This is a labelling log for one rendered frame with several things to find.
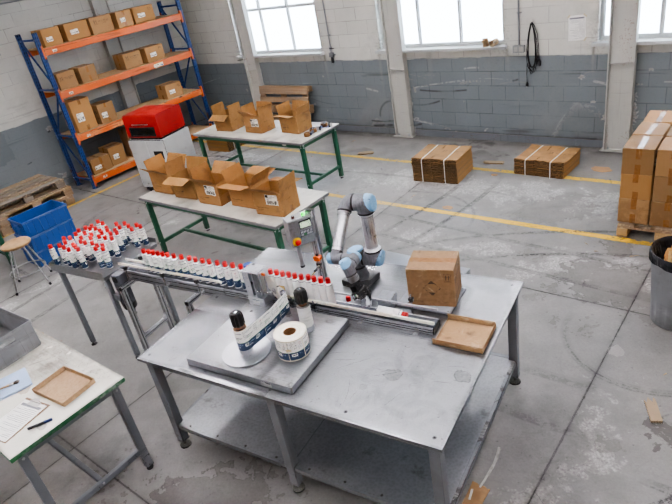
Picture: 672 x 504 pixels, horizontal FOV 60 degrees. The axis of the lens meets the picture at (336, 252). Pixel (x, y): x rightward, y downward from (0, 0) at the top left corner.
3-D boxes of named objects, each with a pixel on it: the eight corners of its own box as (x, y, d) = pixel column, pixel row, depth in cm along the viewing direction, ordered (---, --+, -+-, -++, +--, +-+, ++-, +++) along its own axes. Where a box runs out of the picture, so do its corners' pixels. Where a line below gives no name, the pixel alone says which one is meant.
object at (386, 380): (137, 360, 377) (136, 358, 376) (269, 249, 486) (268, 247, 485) (442, 453, 271) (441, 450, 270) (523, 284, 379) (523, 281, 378)
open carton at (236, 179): (220, 210, 586) (210, 176, 569) (255, 189, 622) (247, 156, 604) (251, 216, 560) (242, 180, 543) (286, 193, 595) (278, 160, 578)
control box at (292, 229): (287, 243, 383) (281, 217, 374) (311, 235, 388) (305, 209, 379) (293, 249, 374) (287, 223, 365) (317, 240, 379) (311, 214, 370)
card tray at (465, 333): (432, 343, 339) (431, 338, 337) (448, 318, 358) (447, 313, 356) (482, 354, 324) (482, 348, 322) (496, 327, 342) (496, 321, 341)
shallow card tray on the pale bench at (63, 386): (33, 392, 368) (31, 388, 366) (65, 369, 384) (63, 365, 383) (64, 407, 350) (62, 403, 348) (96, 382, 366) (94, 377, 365)
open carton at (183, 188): (165, 201, 634) (155, 170, 617) (194, 185, 665) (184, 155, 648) (189, 205, 614) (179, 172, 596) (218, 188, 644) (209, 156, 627)
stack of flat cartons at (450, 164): (412, 180, 770) (409, 158, 754) (429, 165, 807) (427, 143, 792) (458, 184, 734) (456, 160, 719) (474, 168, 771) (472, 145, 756)
